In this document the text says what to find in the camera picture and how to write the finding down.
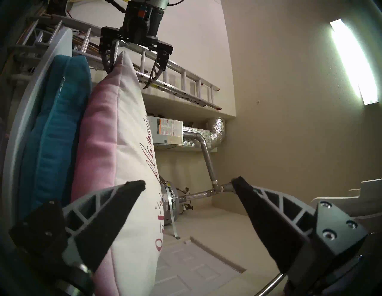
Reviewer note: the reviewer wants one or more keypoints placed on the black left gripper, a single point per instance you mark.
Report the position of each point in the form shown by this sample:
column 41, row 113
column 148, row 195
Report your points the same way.
column 156, row 27

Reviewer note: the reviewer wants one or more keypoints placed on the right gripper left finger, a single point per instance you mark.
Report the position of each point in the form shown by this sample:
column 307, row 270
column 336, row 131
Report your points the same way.
column 98, row 220

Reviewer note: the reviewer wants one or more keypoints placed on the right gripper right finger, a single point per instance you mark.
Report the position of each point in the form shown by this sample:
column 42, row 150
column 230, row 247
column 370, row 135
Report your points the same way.
column 283, row 226

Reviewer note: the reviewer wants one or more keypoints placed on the white pink flamingo pillow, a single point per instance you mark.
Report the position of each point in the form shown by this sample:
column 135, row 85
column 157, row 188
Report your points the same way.
column 125, row 149

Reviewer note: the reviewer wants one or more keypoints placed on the teal cushion with ties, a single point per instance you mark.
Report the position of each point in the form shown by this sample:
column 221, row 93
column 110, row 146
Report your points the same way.
column 50, row 134

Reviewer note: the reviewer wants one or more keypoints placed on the aluminium ladder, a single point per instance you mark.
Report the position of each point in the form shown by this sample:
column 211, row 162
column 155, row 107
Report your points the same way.
column 191, row 97

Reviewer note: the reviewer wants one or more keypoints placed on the grey water heater tank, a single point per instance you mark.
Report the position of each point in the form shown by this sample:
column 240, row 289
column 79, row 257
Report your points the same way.
column 171, row 203

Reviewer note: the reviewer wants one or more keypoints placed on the grey furnace unit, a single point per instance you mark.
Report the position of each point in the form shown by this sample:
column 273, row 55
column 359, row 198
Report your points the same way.
column 165, row 131

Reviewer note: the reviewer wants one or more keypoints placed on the white panel door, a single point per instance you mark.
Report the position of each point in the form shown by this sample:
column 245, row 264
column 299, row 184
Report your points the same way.
column 194, row 268

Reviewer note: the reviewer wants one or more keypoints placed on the grey metal flue pipe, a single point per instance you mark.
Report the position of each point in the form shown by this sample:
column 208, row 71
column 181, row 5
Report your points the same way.
column 209, row 161

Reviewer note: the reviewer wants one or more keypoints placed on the fluorescent ceiling light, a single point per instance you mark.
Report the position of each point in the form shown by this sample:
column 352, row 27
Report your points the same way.
column 352, row 59

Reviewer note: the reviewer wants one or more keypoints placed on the silver foil duct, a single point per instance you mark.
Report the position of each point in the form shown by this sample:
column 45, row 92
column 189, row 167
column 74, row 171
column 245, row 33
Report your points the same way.
column 216, row 131

